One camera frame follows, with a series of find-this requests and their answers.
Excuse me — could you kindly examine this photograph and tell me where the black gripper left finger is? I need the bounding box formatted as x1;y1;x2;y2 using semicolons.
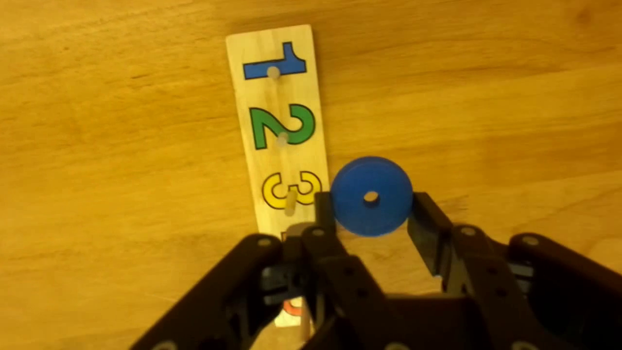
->
130;190;385;350

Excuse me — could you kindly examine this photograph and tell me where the wooden number peg board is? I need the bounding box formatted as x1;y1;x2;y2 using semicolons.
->
223;23;334;328

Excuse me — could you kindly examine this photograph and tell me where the blue round disc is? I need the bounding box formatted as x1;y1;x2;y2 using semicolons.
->
328;155;416;239

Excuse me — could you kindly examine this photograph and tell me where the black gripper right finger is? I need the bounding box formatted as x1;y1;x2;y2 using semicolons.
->
406;190;622;350

